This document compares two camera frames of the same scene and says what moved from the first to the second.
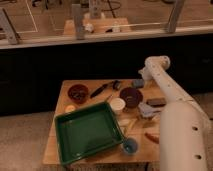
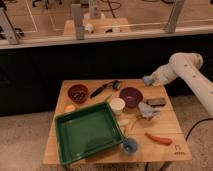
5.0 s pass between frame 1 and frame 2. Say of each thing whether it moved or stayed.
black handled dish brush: stayed
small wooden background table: stayed
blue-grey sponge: moved
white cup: stayed
